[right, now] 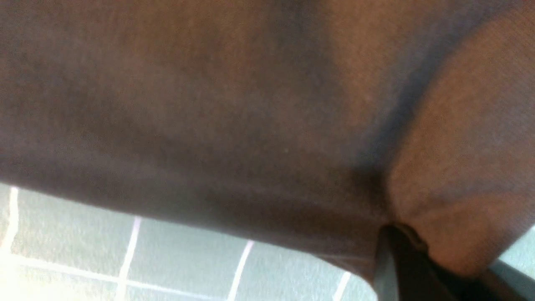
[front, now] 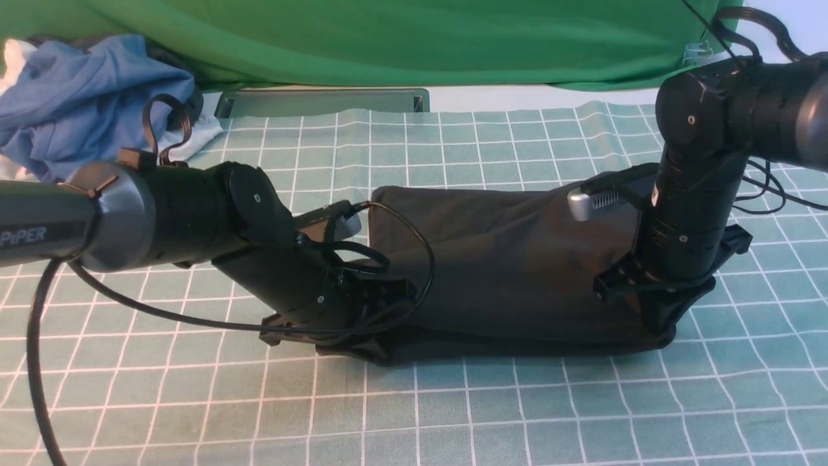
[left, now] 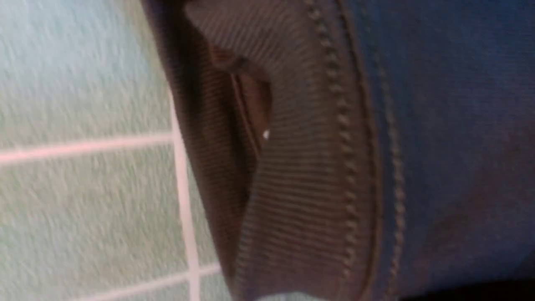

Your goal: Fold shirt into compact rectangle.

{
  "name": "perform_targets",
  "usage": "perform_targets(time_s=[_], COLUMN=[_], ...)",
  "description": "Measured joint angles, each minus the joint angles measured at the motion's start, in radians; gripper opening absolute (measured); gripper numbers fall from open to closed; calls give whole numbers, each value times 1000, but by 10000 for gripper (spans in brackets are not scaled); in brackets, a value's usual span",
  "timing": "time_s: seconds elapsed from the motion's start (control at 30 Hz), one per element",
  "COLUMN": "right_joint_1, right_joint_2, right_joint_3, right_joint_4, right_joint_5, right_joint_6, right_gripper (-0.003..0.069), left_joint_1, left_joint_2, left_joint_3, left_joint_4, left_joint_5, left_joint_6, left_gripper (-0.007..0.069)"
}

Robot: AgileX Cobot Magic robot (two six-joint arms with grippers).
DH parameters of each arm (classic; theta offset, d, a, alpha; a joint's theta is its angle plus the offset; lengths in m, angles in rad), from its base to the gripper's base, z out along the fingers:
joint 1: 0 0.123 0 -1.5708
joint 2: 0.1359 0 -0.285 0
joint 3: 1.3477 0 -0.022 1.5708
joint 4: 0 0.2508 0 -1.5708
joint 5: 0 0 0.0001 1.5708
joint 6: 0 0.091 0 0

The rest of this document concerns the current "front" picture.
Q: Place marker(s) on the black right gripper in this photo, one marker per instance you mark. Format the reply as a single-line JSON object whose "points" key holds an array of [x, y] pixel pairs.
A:
{"points": [[667, 278]]}

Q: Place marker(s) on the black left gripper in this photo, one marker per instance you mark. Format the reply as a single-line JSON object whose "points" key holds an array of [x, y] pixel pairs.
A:
{"points": [[339, 312]]}

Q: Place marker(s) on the dark gray long-sleeve shirt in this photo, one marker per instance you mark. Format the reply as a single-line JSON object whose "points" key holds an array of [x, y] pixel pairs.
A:
{"points": [[514, 278]]}

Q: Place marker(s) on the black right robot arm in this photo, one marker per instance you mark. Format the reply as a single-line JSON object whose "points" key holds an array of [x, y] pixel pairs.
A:
{"points": [[712, 121]]}

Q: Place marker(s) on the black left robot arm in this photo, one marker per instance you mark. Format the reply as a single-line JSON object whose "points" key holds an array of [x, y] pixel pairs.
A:
{"points": [[112, 216]]}

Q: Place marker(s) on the blue crumpled shirt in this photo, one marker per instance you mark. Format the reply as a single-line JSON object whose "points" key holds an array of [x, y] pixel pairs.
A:
{"points": [[69, 108]]}

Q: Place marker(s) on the green checkered tablecloth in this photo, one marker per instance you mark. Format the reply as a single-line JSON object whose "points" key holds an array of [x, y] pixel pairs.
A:
{"points": [[744, 383]]}

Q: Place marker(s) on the silver binder clip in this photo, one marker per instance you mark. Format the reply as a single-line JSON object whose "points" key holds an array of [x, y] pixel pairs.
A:
{"points": [[697, 54]]}

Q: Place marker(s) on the green backdrop cloth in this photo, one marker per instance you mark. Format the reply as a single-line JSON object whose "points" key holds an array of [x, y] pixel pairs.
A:
{"points": [[583, 45]]}

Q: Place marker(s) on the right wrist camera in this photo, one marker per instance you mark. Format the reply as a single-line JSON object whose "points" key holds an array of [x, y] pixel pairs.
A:
{"points": [[609, 190]]}

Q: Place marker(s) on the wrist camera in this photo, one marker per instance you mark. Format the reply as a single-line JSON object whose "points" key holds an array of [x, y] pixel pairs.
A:
{"points": [[334, 222], [609, 190]]}

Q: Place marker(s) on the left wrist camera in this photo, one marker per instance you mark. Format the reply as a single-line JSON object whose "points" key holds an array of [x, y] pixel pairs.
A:
{"points": [[334, 222]]}

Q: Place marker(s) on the gray metal rail bracket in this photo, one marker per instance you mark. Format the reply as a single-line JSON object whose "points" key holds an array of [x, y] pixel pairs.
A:
{"points": [[270, 103]]}

